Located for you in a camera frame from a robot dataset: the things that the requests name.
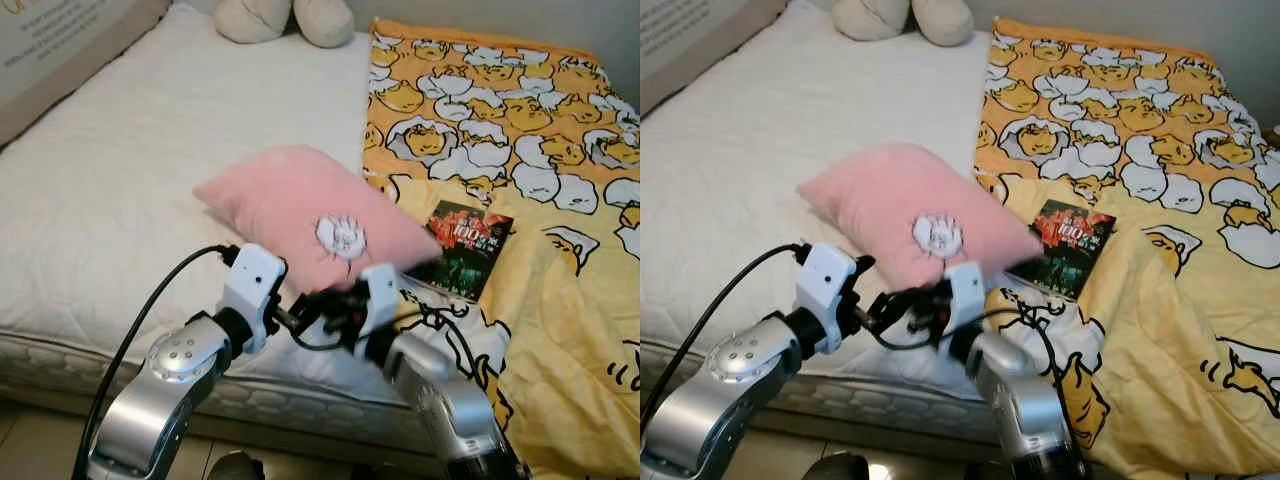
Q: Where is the pink pillow with cartoon print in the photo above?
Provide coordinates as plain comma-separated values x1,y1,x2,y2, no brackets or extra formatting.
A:
192,145,443,296
797,158,1044,293

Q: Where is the dark red paperback book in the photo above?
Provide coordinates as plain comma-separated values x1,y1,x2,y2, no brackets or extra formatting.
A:
405,200,515,303
1010,198,1117,301

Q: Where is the yellow cartoon egg blanket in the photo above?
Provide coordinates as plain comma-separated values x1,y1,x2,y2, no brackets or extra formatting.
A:
975,18,1280,480
360,18,641,480

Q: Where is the white quilted mattress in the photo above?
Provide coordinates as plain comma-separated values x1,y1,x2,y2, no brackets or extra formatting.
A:
0,2,446,463
640,0,1076,461

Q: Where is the grey left robot leg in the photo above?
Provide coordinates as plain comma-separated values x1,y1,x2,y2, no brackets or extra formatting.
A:
800,452,871,480
205,452,266,480

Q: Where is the beige plush toy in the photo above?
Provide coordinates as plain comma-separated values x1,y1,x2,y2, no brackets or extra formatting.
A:
832,0,976,48
213,0,356,49

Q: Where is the large printed headboard cushion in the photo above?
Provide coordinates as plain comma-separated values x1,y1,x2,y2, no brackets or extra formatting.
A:
640,0,789,116
0,0,171,146

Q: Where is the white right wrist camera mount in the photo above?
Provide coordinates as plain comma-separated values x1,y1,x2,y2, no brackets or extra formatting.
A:
355,263,401,336
942,262,986,336

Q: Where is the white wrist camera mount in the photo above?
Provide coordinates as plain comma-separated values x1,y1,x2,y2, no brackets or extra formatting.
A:
355,263,401,336
795,242,859,356
942,262,986,336
218,243,289,353

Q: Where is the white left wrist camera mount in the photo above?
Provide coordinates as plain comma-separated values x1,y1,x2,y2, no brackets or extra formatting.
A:
218,243,289,353
795,242,859,356

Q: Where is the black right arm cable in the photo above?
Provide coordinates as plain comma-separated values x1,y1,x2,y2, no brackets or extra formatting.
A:
290,300,501,441
985,305,1076,451

